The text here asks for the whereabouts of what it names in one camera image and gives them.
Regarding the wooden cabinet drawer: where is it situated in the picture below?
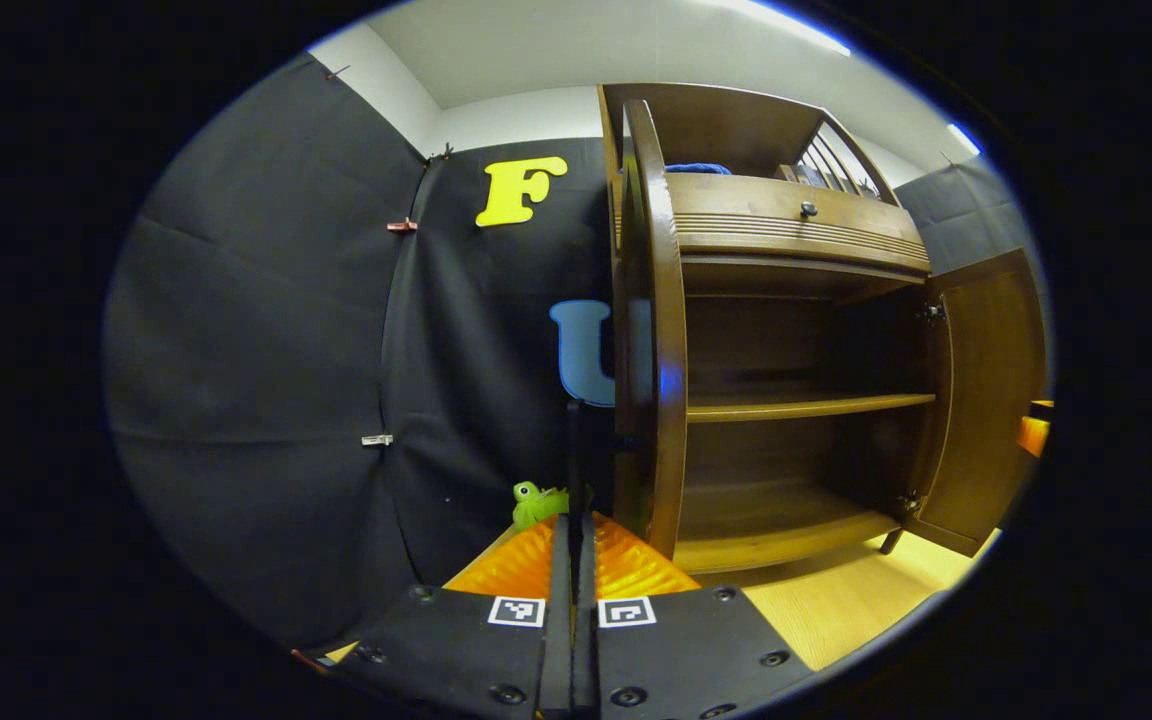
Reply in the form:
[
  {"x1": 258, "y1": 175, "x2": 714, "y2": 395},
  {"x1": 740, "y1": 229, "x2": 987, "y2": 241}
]
[{"x1": 666, "y1": 172, "x2": 933, "y2": 278}]

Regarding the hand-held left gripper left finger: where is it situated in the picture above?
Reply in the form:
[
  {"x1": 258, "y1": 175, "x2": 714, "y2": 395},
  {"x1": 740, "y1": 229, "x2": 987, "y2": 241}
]
[{"x1": 321, "y1": 515, "x2": 573, "y2": 720}]

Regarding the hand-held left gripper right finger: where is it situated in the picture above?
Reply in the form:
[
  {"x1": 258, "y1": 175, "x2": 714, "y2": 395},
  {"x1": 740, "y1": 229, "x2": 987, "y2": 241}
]
[{"x1": 574, "y1": 512, "x2": 819, "y2": 720}]

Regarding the wooden double-door shoe cabinet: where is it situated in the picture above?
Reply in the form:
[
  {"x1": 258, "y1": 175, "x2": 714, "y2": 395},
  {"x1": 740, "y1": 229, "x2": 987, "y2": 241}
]
[{"x1": 596, "y1": 83, "x2": 949, "y2": 578}]

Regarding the wooden inner cabinet shelf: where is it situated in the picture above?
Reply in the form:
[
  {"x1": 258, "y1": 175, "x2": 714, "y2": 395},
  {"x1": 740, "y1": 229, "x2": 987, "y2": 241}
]
[{"x1": 686, "y1": 392, "x2": 938, "y2": 424}]

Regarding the wooden shoe cabinet door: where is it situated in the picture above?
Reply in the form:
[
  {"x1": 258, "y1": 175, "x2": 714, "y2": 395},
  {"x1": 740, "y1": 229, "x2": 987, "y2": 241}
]
[
  {"x1": 899, "y1": 248, "x2": 1050, "y2": 558},
  {"x1": 614, "y1": 98, "x2": 689, "y2": 563}
]

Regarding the green toy frog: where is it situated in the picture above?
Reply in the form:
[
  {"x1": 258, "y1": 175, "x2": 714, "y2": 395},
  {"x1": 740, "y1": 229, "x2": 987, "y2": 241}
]
[{"x1": 512, "y1": 481, "x2": 573, "y2": 532}]

